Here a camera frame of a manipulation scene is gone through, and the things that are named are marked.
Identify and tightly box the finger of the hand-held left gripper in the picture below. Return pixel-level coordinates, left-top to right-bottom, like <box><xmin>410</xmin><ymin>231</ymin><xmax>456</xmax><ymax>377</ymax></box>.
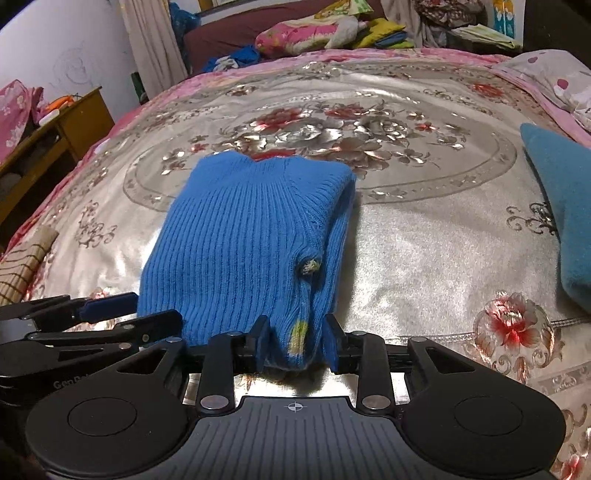
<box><xmin>25</xmin><ymin>309</ymin><xmax>184</xmax><ymax>359</ymax></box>
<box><xmin>0</xmin><ymin>292</ymin><xmax>139</xmax><ymax>324</ymax></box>

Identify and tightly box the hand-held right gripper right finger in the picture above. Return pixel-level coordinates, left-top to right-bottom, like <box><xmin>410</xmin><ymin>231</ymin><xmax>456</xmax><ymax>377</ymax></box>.
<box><xmin>323</xmin><ymin>314</ymin><xmax>476</xmax><ymax>411</ymax></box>

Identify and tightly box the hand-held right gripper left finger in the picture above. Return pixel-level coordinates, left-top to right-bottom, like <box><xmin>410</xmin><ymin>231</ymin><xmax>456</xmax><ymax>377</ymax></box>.
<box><xmin>108</xmin><ymin>315</ymin><xmax>273</xmax><ymax>414</ymax></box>

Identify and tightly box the blue striped knit sweater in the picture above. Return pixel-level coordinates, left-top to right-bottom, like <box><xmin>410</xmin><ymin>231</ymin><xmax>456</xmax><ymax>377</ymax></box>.
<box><xmin>137</xmin><ymin>154</ymin><xmax>357</xmax><ymax>372</ymax></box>

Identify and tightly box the blue clothes pile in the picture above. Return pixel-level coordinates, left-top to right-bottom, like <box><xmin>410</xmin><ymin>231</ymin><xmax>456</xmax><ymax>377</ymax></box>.
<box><xmin>203</xmin><ymin>45</ymin><xmax>262</xmax><ymax>72</ymax></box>

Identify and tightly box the brown checked cloth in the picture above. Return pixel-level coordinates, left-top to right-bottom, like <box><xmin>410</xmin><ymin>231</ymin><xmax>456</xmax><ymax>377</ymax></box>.
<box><xmin>0</xmin><ymin>226</ymin><xmax>60</xmax><ymax>308</ymax></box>

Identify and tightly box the wooden bedside cabinet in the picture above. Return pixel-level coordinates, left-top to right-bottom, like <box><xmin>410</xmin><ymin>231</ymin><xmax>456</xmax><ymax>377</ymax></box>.
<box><xmin>0</xmin><ymin>87</ymin><xmax>115</xmax><ymax>252</ymax></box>

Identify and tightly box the pink floral cloth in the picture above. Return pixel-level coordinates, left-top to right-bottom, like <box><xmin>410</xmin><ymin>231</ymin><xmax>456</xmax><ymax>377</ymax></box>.
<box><xmin>0</xmin><ymin>79</ymin><xmax>49</xmax><ymax>162</ymax></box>

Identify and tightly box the beige curtain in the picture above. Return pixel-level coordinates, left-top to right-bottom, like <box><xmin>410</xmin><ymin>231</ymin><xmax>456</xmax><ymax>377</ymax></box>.
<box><xmin>117</xmin><ymin>0</ymin><xmax>190</xmax><ymax>97</ymax></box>

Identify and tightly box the teal fleece blanket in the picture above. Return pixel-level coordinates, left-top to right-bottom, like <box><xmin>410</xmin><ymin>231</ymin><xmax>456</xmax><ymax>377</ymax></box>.
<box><xmin>520</xmin><ymin>122</ymin><xmax>591</xmax><ymax>317</ymax></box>

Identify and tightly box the pink floral bed quilt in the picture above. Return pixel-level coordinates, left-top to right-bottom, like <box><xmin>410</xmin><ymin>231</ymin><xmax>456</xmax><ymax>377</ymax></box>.
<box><xmin>0</xmin><ymin>46</ymin><xmax>591</xmax><ymax>259</ymax></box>

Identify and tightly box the maroon sofa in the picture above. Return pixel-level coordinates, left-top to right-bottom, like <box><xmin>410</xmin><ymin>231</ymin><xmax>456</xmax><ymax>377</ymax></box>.
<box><xmin>185</xmin><ymin>0</ymin><xmax>393</xmax><ymax>75</ymax></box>

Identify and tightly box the blue hanging cloth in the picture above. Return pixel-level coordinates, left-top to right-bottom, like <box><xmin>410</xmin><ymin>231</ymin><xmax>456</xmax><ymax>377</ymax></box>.
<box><xmin>168</xmin><ymin>2</ymin><xmax>200</xmax><ymax>44</ymax></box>

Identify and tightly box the pink floral pillow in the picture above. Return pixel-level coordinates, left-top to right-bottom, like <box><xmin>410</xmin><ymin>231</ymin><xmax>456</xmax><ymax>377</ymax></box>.
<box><xmin>255</xmin><ymin>23</ymin><xmax>342</xmax><ymax>58</ymax></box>

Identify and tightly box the white plush toy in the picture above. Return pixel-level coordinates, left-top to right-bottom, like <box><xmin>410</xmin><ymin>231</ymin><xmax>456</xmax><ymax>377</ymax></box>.
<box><xmin>325</xmin><ymin>18</ymin><xmax>361</xmax><ymax>49</ymax></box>

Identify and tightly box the yellow folded cloth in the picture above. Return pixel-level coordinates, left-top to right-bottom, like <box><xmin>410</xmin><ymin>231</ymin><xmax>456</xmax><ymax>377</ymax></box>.
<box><xmin>353</xmin><ymin>17</ymin><xmax>416</xmax><ymax>49</ymax></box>

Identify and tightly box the beige hanging cloth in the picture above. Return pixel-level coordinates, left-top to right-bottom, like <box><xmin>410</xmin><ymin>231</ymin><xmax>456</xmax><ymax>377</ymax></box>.
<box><xmin>383</xmin><ymin>0</ymin><xmax>435</xmax><ymax>47</ymax></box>

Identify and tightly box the yellow floral pillow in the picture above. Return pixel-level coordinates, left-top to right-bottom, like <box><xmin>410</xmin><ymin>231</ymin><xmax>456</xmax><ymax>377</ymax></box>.
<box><xmin>314</xmin><ymin>0</ymin><xmax>372</xmax><ymax>21</ymax></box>

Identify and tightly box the white dotted pillow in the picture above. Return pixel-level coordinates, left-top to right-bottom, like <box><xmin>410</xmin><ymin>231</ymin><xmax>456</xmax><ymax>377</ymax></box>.
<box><xmin>492</xmin><ymin>50</ymin><xmax>591</xmax><ymax>139</ymax></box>

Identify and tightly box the folded pale green cloth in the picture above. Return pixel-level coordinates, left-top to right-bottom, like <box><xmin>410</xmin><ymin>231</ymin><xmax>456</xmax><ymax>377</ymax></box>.
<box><xmin>450</xmin><ymin>23</ymin><xmax>522</xmax><ymax>51</ymax></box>

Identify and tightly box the dark patterned cloth pile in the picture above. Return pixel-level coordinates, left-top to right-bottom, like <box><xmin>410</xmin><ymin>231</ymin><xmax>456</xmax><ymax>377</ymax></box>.
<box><xmin>413</xmin><ymin>0</ymin><xmax>488</xmax><ymax>31</ymax></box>

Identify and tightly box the cyan and yellow box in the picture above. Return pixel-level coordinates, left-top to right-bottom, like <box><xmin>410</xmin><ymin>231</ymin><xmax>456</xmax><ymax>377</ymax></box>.
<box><xmin>492</xmin><ymin>0</ymin><xmax>515</xmax><ymax>40</ymax></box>

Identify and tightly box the dark headboard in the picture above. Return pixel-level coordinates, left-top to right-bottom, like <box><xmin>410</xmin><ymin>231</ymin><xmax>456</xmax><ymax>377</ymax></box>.
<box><xmin>522</xmin><ymin>0</ymin><xmax>591</xmax><ymax>61</ymax></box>

